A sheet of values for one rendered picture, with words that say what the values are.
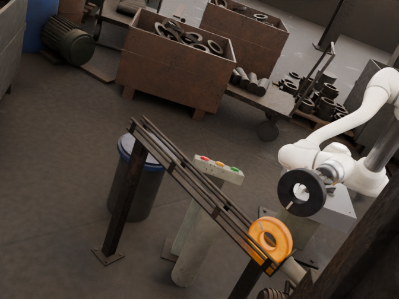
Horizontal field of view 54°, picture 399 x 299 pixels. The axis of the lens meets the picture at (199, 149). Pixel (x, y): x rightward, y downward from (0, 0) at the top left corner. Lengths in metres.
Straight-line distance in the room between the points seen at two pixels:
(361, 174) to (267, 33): 2.94
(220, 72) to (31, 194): 1.84
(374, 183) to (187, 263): 1.08
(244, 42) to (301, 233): 2.91
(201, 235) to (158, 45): 1.91
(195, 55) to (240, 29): 1.62
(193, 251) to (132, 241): 0.42
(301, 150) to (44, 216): 1.33
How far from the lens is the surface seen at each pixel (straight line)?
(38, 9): 3.80
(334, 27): 9.18
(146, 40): 3.30
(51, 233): 2.10
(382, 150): 2.15
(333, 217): 2.30
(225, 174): 1.78
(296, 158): 1.57
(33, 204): 2.24
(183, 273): 1.97
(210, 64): 3.34
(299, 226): 2.50
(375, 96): 1.84
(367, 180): 2.28
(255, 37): 4.89
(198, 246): 1.84
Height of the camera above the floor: 1.51
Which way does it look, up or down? 29 degrees down
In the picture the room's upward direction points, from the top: 22 degrees clockwise
